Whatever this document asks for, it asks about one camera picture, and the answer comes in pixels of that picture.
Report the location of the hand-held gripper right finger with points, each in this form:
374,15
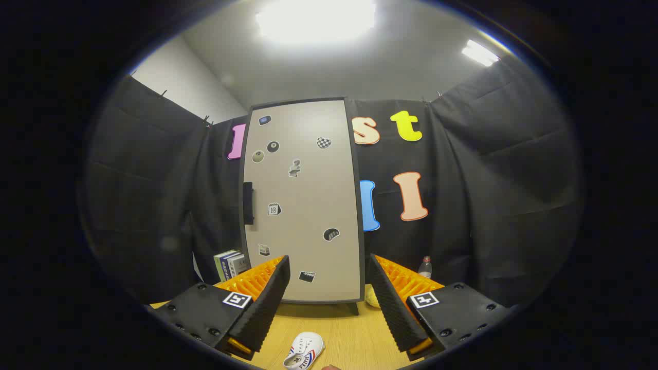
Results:
393,308

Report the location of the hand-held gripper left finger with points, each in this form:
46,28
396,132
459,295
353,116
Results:
267,303

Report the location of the dark grey shoe cabinet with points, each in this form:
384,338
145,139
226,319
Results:
354,308

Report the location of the white canvas shoe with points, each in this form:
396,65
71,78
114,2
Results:
306,349

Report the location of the yellow corn toy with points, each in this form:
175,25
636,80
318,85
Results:
372,298

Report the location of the white book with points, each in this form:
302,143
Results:
237,264

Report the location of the clear plastic bottle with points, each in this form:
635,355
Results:
425,270

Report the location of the blue book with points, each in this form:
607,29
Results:
225,268

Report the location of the green book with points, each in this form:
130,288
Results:
218,267

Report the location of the black backdrop cloth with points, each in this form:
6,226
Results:
154,205

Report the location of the narrow ceiling light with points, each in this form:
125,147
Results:
479,53

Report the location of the large ceiling light panel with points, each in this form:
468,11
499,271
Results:
316,20

